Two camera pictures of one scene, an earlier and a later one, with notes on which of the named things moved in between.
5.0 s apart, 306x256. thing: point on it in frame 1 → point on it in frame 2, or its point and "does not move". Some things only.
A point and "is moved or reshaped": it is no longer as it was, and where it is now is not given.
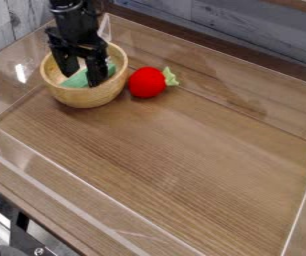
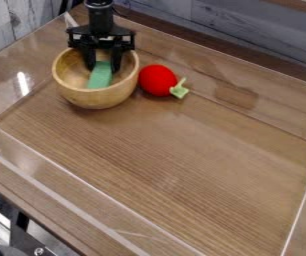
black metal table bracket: [21, 238] does not move
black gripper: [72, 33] → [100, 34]
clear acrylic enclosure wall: [188, 155] does not move
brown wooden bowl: [84, 97] is moved or reshaped
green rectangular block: [79, 80] is moved or reshaped
